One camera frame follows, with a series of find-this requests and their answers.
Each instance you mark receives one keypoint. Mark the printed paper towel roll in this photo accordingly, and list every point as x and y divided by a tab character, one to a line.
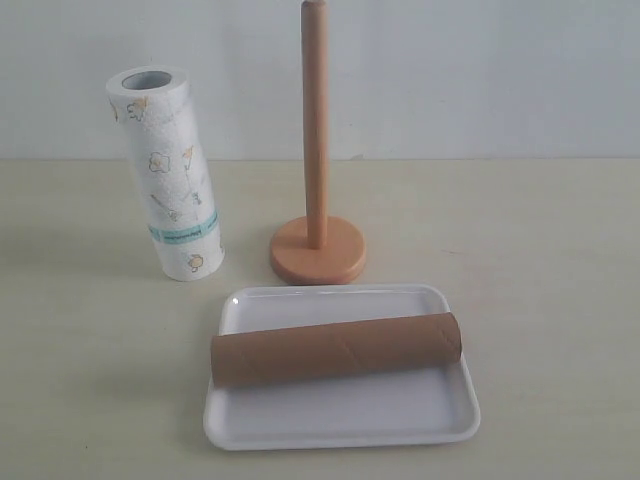
153	106

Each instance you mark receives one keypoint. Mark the wooden paper towel holder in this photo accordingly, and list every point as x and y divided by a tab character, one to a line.
316	249

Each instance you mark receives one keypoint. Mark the brown cardboard tube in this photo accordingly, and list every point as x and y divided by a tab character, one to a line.
335	350

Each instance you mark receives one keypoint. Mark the white plastic tray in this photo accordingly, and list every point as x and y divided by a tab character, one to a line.
423	407

